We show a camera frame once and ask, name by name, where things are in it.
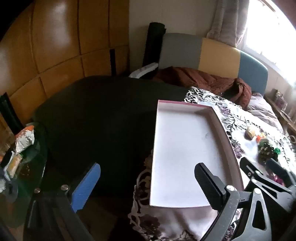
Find white orange snack bag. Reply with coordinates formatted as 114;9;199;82
15;125;35;153

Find bright window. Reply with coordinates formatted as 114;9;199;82
243;0;296;77

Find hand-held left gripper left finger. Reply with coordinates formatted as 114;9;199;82
23;162;101;241

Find dark blanket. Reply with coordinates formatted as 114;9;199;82
31;75;192;209

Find glass side table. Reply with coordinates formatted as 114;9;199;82
0;123;55;232

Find patterned curtain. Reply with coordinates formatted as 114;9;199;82
206;0;249;48

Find embroidered floral tablecloth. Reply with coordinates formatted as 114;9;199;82
127;87;296;241

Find wooden wardrobe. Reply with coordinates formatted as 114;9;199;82
0;0;130;130

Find lilac duvet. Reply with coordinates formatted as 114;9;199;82
246;93;284;130

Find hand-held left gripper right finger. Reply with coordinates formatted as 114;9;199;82
194;162;272;241

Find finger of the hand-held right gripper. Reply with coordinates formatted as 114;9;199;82
239;158;294;211
266;159;296;186

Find yellow packet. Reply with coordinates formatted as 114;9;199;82
7;154;23;174

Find white chair armrest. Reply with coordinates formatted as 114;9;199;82
128;62;159;79

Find small boxes on desk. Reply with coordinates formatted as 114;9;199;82
273;89;288;109

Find brown quilted jacket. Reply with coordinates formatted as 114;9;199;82
154;67;252;107

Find grey yellow teal headboard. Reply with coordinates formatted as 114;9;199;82
159;32;269;98

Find purple yellow toy egg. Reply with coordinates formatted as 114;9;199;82
245;126;256;141

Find wooden side desk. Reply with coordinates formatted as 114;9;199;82
265;93;296;137

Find pink white shallow box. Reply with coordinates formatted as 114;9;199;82
149;100;244;209

